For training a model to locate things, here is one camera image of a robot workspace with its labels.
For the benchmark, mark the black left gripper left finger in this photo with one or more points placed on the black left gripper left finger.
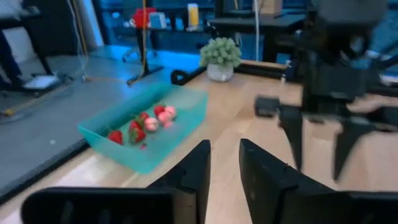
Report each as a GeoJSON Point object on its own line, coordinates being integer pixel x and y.
{"type": "Point", "coordinates": [186, 186]}

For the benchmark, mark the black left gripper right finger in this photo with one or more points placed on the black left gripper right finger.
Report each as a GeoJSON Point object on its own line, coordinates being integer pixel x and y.
{"type": "Point", "coordinates": [273, 193]}

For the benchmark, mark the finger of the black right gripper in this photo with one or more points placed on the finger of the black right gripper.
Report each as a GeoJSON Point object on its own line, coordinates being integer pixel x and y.
{"type": "Point", "coordinates": [295, 130]}
{"type": "Point", "coordinates": [345, 140]}

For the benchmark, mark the teal plastic tupperware container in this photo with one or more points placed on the teal plastic tupperware container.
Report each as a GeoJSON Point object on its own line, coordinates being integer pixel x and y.
{"type": "Point", "coordinates": [174, 143]}

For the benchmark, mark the green plant in white pot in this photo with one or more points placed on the green plant in white pot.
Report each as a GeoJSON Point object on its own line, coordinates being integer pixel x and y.
{"type": "Point", "coordinates": [220, 73]}

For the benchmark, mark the brown cardboard box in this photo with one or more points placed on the brown cardboard box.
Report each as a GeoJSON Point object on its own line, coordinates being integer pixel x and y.
{"type": "Point", "coordinates": [269, 6]}

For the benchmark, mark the black office desk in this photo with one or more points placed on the black office desk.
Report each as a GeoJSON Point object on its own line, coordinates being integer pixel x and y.
{"type": "Point", "coordinates": [152, 70]}
{"type": "Point", "coordinates": [248, 23]}

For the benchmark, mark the yellow bottle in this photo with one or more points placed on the yellow bottle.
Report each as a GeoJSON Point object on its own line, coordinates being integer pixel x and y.
{"type": "Point", "coordinates": [193, 15]}

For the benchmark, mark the white and blue box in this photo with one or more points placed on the white and blue box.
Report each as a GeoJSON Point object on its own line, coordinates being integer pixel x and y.
{"type": "Point", "coordinates": [158, 21]}

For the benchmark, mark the red plastic box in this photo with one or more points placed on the red plastic box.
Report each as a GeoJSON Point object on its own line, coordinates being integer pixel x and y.
{"type": "Point", "coordinates": [141, 18]}

